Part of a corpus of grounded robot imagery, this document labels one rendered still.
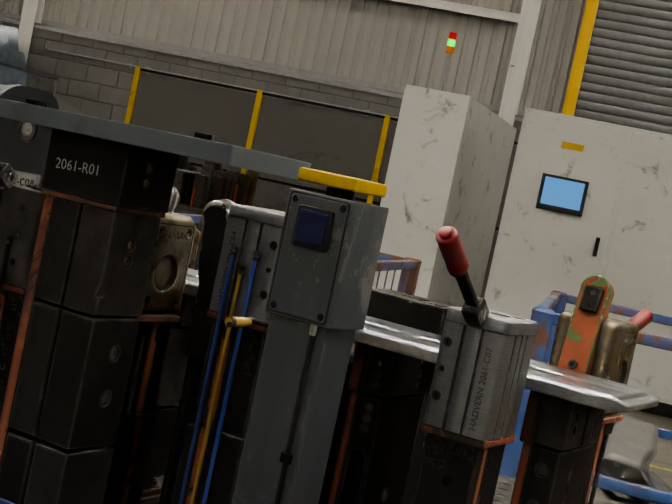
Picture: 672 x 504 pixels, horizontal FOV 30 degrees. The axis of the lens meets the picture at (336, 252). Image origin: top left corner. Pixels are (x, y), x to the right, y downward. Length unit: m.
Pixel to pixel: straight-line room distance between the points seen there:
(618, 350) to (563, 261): 7.81
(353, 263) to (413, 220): 8.34
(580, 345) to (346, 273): 0.49
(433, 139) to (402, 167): 0.31
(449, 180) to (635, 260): 1.47
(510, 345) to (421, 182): 8.25
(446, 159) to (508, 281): 1.02
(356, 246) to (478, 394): 0.20
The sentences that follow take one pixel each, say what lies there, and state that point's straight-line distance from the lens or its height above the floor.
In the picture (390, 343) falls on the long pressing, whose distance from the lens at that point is 1.35.
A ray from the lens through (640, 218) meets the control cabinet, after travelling 9.33.
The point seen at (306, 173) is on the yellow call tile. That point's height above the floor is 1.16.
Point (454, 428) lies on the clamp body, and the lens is 1.20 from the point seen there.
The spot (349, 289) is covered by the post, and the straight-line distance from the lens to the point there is 1.09.
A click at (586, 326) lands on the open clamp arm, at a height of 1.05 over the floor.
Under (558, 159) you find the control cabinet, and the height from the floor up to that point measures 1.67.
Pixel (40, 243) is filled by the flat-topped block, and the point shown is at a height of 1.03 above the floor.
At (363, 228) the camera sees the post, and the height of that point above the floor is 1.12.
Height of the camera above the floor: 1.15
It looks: 3 degrees down
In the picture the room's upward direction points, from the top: 12 degrees clockwise
